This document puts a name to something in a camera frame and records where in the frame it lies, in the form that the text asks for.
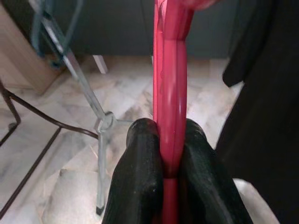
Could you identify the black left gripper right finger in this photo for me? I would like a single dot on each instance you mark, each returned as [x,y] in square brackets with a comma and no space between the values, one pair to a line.
[205,186]

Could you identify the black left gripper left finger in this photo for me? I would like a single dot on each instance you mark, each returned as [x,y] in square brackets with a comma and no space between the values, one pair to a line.
[137,175]

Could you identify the red plastic hanger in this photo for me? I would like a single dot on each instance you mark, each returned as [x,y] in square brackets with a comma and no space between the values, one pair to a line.
[174,93]

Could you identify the black ribbed knit garment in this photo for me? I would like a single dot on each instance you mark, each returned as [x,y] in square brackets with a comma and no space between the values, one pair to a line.
[268,116]

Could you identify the silver metal clothes rack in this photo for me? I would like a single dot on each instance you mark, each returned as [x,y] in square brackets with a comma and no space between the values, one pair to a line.
[101,175]

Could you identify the marble top table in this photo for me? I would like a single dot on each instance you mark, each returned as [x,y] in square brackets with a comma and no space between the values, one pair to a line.
[81,132]

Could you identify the black television console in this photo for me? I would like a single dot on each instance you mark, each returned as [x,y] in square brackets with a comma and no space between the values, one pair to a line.
[116,28]

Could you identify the light wooden sideboard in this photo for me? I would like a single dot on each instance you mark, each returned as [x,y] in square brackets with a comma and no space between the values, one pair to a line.
[21,65]

